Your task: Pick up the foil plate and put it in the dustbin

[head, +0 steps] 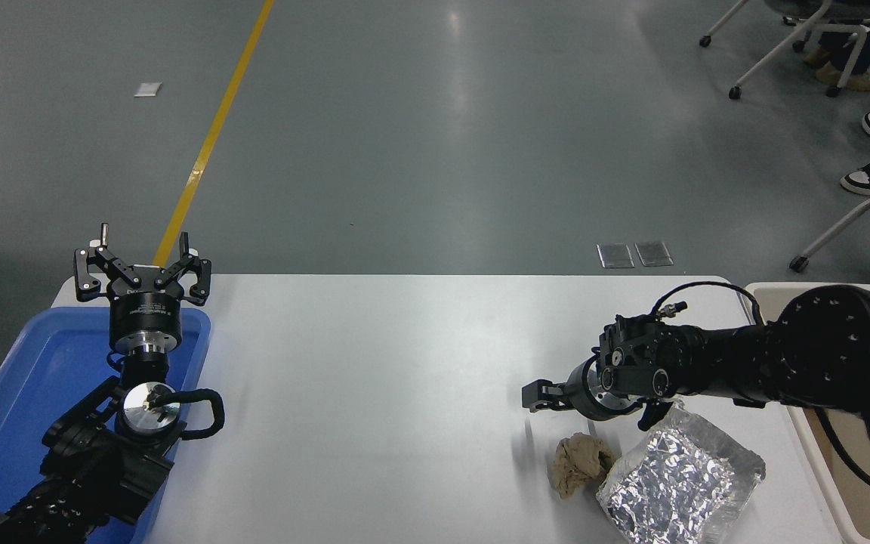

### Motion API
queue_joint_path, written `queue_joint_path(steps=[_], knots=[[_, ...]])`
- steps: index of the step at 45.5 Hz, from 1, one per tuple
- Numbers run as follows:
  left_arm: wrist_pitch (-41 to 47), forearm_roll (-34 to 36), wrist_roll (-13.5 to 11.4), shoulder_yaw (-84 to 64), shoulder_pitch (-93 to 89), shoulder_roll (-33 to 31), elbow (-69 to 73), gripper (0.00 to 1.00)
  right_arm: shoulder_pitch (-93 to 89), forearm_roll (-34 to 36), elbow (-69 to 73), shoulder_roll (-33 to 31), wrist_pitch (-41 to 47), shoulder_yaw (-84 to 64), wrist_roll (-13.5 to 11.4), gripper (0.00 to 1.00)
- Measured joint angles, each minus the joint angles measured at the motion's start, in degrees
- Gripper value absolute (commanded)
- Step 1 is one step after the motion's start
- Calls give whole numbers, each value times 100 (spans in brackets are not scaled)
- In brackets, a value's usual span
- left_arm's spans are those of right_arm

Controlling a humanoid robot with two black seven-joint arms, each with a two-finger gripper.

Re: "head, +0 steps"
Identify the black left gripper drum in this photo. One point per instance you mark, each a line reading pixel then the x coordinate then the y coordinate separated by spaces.
pixel 145 313

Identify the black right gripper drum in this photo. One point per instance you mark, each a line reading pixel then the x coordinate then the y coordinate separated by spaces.
pixel 581 393

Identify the silver foil plate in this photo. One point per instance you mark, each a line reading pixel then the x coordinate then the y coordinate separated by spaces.
pixel 677 483

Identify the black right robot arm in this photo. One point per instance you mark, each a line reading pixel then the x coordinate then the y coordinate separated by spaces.
pixel 820 351

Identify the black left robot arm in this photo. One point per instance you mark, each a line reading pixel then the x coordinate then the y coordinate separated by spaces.
pixel 87 461

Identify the metal floor plate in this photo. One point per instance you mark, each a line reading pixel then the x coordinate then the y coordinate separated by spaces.
pixel 615 255
pixel 654 253

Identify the large pale dustbin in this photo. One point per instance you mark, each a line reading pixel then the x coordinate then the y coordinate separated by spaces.
pixel 869 523

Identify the crumpled tan paper ball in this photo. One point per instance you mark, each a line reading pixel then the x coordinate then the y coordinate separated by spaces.
pixel 578 462

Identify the blue plastic tray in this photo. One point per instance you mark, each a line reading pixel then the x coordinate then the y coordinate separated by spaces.
pixel 27 378

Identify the white-legged office chair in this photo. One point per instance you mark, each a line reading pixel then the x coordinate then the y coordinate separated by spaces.
pixel 797 6

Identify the person with tan shoes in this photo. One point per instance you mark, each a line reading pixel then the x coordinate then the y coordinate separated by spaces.
pixel 869 45

